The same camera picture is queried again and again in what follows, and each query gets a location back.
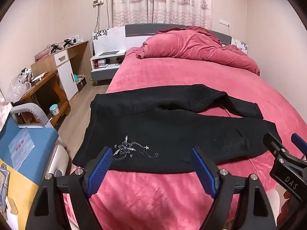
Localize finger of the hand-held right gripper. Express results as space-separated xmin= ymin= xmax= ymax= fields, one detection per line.
xmin=263 ymin=132 xmax=289 ymax=160
xmin=291 ymin=133 xmax=307 ymax=161

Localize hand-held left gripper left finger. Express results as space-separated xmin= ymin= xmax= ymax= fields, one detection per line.
xmin=26 ymin=146 xmax=114 ymax=230

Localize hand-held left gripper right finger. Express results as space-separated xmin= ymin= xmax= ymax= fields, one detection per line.
xmin=191 ymin=147 xmax=277 ymax=230

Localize black pants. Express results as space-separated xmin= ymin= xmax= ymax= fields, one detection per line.
xmin=72 ymin=84 xmax=283 ymax=174

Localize blue padded cushion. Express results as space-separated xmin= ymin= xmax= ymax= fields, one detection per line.
xmin=0 ymin=116 xmax=59 ymax=183

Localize teal pot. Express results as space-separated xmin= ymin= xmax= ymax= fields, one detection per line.
xmin=49 ymin=104 xmax=60 ymax=117

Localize yellow box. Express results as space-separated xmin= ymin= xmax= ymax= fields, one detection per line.
xmin=0 ymin=158 xmax=40 ymax=222

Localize cardboard box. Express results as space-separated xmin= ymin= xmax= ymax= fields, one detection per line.
xmin=75 ymin=75 xmax=87 ymax=90

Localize blue cushioned chair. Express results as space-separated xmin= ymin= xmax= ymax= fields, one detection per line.
xmin=11 ymin=103 xmax=70 ymax=181

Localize clear plastic box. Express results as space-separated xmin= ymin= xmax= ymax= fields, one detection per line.
xmin=0 ymin=168 xmax=11 ymax=207

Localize white nightstand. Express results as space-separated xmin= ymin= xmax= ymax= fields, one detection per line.
xmin=90 ymin=53 xmax=126 ymax=86

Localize wooden desk with white cabinet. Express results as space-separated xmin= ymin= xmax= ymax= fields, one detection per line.
xmin=31 ymin=40 xmax=91 ymax=101

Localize pink bed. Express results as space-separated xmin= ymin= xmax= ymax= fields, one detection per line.
xmin=64 ymin=45 xmax=307 ymax=230

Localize pile of papers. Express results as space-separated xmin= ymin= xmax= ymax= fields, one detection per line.
xmin=21 ymin=68 xmax=49 ymax=84

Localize clear plastic bag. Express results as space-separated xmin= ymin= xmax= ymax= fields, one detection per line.
xmin=6 ymin=74 xmax=32 ymax=101

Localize pink duvet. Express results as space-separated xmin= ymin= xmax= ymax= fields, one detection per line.
xmin=136 ymin=25 xmax=261 ymax=76

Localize pink bag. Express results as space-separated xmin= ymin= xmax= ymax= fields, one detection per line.
xmin=35 ymin=48 xmax=52 ymax=62

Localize grey headboard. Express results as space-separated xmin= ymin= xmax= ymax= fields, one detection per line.
xmin=125 ymin=23 xmax=233 ymax=47

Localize ship print curtain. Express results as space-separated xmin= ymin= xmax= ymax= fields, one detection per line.
xmin=112 ymin=0 xmax=213 ymax=29

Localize black cable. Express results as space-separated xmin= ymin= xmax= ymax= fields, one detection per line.
xmin=95 ymin=4 xmax=101 ymax=33

